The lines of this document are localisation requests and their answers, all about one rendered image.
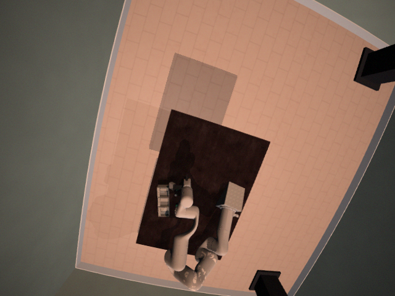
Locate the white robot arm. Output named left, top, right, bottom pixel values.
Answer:
left=164, top=182, right=239, bottom=291

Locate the peach open-top bin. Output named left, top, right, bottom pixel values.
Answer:
left=157, top=185, right=170, bottom=217

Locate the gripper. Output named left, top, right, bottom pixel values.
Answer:
left=183, top=175, right=191, bottom=188

